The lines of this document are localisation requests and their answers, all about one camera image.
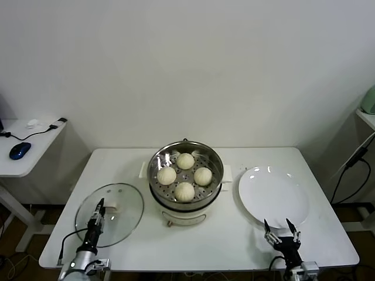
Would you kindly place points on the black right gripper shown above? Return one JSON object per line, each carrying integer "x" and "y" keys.
{"x": 290, "y": 250}

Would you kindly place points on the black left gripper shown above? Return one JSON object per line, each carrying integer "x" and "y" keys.
{"x": 93, "y": 237}

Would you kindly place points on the round glass pot lid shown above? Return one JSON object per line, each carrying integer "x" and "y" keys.
{"x": 123, "y": 210}

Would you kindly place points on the white steamed baozi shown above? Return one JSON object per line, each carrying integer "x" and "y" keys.
{"x": 166, "y": 176}
{"x": 185, "y": 161}
{"x": 184, "y": 191}
{"x": 203, "y": 176}

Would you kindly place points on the perforated steel steamer basket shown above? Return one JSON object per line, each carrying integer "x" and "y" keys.
{"x": 216, "y": 172}

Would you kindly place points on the round white plate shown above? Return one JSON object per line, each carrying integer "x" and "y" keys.
{"x": 272, "y": 193}

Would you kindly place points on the white electric cooker pot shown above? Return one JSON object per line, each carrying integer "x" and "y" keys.
{"x": 184, "y": 216}

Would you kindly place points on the white side desk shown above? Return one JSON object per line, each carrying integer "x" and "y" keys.
{"x": 38, "y": 146}

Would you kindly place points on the blue computer mouse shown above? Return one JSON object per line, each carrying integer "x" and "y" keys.
{"x": 20, "y": 150}

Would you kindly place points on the white strip with black adapter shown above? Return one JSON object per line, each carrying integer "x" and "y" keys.
{"x": 356, "y": 156}

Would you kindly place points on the crumpled white tissue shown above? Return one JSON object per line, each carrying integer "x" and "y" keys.
{"x": 34, "y": 124}

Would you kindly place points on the dark monitor edge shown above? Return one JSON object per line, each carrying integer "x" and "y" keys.
{"x": 1, "y": 117}

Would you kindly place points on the white side table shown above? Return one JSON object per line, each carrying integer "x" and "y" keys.
{"x": 367, "y": 117}

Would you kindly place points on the pale green appliance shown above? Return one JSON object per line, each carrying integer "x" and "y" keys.
{"x": 369, "y": 101}

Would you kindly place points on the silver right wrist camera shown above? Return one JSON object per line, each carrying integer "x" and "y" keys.
{"x": 309, "y": 269}

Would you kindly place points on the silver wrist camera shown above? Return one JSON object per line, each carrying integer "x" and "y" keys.
{"x": 101, "y": 265}
{"x": 309, "y": 269}

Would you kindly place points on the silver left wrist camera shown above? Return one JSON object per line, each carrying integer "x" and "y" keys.
{"x": 101, "y": 265}

